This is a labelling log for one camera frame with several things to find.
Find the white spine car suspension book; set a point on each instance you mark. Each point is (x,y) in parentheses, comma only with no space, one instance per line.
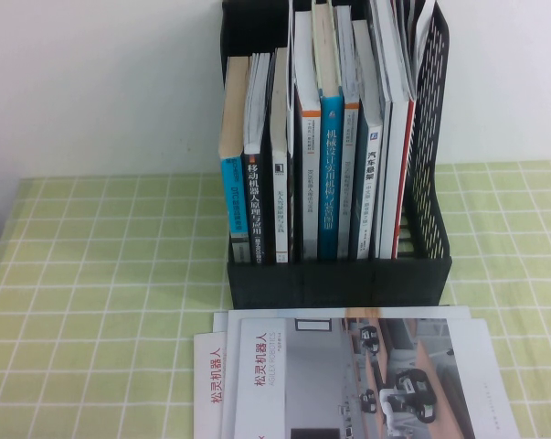
(371,183)

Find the red spine magazine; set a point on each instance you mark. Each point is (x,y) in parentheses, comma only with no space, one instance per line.
(405,160)

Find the thick white book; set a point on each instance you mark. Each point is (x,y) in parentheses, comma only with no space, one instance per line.
(394,160)

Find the blue spine mechanism book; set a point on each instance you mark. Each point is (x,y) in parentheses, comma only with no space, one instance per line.
(331,183)

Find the cyan spine book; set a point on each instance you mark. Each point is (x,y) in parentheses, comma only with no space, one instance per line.
(234,196)

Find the desert cover robot brochure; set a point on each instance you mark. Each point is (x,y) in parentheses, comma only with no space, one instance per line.
(279,313)

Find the black spine robot book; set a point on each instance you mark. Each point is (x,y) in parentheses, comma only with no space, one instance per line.
(255,206)

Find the white brochure corner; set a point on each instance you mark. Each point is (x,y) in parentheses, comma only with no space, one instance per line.
(219,322)

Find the green checked tablecloth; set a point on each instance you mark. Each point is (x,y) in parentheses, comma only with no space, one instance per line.
(97,274)

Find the white spine orange-band book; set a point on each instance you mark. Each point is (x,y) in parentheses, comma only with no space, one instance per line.
(310,206)

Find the white brochure red title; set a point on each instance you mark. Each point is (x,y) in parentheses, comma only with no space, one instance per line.
(208,388)

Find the black mesh book holder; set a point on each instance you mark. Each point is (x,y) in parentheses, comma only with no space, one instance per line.
(339,283)

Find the thin dark-spined booklet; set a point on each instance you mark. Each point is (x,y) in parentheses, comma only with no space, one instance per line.
(290,91)

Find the white spine slim book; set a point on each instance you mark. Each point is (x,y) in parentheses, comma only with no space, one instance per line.
(280,206)

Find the gray cover robot brochure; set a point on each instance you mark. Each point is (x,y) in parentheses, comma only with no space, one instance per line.
(348,375)

